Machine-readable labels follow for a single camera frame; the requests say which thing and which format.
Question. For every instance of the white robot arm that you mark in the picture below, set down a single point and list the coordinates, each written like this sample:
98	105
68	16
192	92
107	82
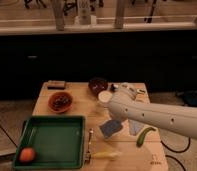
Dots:
178	119

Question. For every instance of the green plastic tray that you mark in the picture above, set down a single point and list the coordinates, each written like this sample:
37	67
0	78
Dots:
57	140

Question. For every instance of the dark red bowl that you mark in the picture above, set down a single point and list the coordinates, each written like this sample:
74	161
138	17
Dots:
96	85

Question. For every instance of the white round container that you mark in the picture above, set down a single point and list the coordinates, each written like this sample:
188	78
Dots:
104	97

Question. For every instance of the metal measuring cup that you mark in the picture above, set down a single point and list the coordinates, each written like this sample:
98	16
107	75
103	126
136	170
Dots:
115	87

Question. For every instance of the orange bowl with food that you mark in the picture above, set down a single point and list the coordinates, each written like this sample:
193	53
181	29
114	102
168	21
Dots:
60	102

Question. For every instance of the dark rectangular block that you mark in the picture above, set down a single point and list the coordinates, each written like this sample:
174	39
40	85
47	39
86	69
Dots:
56	84

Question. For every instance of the blue cloth piece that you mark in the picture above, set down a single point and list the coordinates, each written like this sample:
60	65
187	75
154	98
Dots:
135	127

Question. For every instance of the green chili pepper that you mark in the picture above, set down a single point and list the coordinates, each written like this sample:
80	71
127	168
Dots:
142	136

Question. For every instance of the dark blue device on floor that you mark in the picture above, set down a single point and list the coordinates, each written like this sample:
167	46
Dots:
189	98

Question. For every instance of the orange fruit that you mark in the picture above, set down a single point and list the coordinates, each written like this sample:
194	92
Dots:
27	155

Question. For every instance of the wooden post right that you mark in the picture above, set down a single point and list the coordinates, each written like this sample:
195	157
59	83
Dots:
119	14

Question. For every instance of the wooden post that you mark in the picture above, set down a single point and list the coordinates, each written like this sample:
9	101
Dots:
119	14
58	14

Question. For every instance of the yellow handled fork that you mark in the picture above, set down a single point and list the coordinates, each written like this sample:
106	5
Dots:
98	155

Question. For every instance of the wooden post left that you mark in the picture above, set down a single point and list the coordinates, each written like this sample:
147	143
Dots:
58	14

